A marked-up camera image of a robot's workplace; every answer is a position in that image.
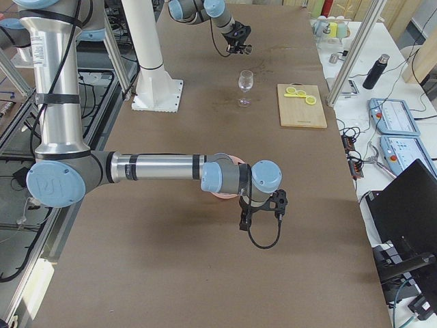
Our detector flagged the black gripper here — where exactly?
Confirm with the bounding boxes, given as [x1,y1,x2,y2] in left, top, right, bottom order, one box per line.
[239,200,253,231]
[225,32,249,55]

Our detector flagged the clear wine glass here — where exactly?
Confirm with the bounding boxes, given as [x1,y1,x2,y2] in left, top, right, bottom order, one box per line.
[238,70,254,107]

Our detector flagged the steel cocktail jigger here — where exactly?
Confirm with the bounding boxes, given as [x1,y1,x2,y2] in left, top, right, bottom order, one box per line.
[243,44,252,55]

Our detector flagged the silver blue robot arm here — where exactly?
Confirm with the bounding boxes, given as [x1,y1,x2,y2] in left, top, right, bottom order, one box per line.
[14,1,287,235]
[168,0,252,57]

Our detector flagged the pink bowl of ice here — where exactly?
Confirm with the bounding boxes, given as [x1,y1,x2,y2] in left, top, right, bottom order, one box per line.
[212,155,244,200]

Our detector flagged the bamboo cutting board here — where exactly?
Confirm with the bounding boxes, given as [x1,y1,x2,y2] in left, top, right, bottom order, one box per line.
[277,84,327,128]

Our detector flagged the yellow lemon slice near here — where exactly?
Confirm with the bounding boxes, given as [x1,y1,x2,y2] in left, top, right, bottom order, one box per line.
[305,96,317,105]

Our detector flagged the small steel cup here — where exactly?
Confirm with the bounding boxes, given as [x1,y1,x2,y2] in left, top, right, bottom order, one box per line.
[328,53,339,64]

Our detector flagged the yellow cup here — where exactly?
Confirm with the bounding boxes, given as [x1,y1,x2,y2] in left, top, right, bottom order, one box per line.
[327,22,338,38]

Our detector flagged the black water bottle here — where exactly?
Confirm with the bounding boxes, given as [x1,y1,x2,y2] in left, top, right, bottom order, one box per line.
[363,53,390,90]

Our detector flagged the black monitor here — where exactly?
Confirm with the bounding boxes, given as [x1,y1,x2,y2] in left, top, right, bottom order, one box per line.
[367,159,436,290]

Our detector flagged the blue teach pendant near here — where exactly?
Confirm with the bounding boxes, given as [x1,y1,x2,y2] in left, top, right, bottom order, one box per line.
[380,135,436,176]

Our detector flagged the blue teach pendant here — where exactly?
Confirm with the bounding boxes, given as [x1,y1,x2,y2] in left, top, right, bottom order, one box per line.
[368,98,421,137]
[380,135,436,176]

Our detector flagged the blue teach pendant far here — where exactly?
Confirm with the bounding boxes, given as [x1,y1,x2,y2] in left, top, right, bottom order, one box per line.
[368,98,421,137]

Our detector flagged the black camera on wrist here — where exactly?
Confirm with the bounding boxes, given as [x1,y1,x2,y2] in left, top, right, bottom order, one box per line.
[231,20,251,39]

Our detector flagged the white camera post base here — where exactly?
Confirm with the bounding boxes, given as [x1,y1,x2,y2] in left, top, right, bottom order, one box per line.
[122,0,183,113]

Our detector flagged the aluminium frame post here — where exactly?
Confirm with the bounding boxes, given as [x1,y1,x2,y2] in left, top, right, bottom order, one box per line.
[326,0,387,107]

